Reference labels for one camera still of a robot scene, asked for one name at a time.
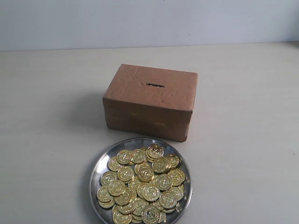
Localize gold coin bottom centre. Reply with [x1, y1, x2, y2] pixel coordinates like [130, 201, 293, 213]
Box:
[141, 205, 160, 224]

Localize brown cardboard slot box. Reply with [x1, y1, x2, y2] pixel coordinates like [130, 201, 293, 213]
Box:
[102, 64, 198, 142]

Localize gold coin right edge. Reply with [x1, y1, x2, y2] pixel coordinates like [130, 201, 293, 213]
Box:
[168, 168, 185, 186]

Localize gold coin bottom left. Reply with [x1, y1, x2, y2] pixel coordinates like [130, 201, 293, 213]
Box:
[112, 205, 132, 224]

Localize gold coin lower right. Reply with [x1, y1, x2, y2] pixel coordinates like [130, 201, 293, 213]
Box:
[159, 191, 178, 209]

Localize gold coin far right upper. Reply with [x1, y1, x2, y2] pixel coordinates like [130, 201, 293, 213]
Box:
[167, 154, 180, 168]

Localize gold coin upper middle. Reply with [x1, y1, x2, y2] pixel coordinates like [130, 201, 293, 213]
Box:
[131, 148, 146, 164]

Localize gold coin centre right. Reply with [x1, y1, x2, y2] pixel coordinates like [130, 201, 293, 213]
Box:
[156, 174, 172, 191]

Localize gold coin centre left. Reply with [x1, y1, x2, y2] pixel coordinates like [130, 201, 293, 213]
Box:
[117, 166, 134, 182]

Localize gold coin far left upper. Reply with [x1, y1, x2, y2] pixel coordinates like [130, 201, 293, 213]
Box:
[107, 156, 124, 172]

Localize round steel plate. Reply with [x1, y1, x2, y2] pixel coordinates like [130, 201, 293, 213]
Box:
[89, 137, 192, 224]

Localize gold coin lower left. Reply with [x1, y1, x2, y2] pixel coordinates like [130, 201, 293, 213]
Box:
[96, 186, 114, 203]

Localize gold coin left middle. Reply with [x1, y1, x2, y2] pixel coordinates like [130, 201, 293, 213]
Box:
[100, 171, 118, 186]

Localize gold coin top of pile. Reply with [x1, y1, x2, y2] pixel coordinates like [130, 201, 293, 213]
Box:
[147, 144, 164, 159]

